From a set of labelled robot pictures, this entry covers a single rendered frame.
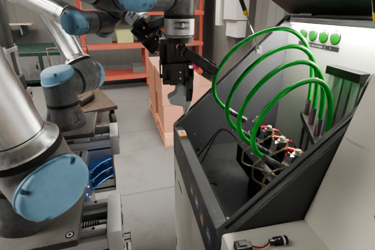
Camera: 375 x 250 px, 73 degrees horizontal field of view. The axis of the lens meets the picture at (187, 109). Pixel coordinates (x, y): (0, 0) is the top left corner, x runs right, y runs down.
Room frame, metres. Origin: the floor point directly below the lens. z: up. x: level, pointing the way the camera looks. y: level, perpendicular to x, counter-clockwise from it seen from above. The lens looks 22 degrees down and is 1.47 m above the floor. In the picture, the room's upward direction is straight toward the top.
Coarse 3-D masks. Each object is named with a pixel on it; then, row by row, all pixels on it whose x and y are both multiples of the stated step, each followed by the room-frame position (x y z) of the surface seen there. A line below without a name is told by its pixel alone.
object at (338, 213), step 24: (360, 120) 0.48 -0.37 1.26; (360, 144) 0.46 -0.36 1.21; (336, 168) 0.48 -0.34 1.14; (360, 168) 0.43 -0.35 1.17; (336, 192) 0.45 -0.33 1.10; (360, 192) 0.41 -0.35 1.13; (312, 216) 0.47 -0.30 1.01; (336, 216) 0.43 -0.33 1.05; (360, 216) 0.39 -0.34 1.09; (336, 240) 0.40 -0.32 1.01; (360, 240) 0.36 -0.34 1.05
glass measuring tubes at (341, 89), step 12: (336, 72) 0.84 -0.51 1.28; (348, 72) 0.79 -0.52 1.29; (360, 72) 0.78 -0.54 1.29; (336, 84) 0.84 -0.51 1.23; (348, 84) 0.80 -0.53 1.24; (360, 84) 0.77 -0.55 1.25; (336, 96) 0.83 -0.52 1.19; (348, 96) 0.80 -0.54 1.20; (324, 108) 0.87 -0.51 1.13; (336, 108) 0.84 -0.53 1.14; (348, 108) 0.77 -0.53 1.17; (324, 120) 0.86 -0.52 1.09; (336, 120) 0.80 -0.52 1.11
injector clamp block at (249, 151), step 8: (240, 144) 0.87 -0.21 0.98; (240, 152) 0.85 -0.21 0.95; (248, 152) 0.81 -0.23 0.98; (240, 160) 0.84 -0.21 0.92; (248, 160) 0.78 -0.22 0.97; (256, 160) 0.76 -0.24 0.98; (248, 168) 0.77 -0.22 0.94; (264, 168) 0.71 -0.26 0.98; (272, 168) 0.73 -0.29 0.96; (248, 176) 0.77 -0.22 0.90; (256, 176) 0.71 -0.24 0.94; (264, 176) 0.67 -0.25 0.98; (272, 176) 0.66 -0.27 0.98; (248, 184) 0.76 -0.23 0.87; (256, 184) 0.71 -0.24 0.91; (248, 192) 0.75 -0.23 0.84; (256, 192) 0.70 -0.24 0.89
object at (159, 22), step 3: (159, 18) 0.93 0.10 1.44; (162, 18) 0.93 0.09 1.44; (150, 21) 0.93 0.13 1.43; (153, 21) 0.93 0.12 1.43; (156, 21) 0.93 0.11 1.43; (159, 21) 0.93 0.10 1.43; (162, 21) 0.93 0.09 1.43; (150, 24) 0.93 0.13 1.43; (153, 24) 0.93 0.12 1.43; (156, 24) 0.93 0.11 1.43; (159, 24) 0.93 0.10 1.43; (162, 24) 0.93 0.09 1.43; (150, 27) 0.93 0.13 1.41; (153, 27) 0.93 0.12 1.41
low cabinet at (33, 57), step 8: (24, 48) 5.55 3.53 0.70; (32, 48) 5.55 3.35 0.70; (40, 48) 5.55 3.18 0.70; (24, 56) 4.93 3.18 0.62; (32, 56) 4.96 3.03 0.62; (40, 56) 5.01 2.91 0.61; (56, 56) 5.08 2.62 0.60; (24, 64) 4.92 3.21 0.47; (32, 64) 4.96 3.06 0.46; (40, 64) 5.00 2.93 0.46; (48, 64) 5.03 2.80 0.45; (56, 64) 5.07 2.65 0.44; (24, 72) 4.91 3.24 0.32; (32, 72) 4.95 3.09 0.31; (40, 72) 4.99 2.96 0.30; (32, 80) 4.94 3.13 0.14; (40, 80) 4.98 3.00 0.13
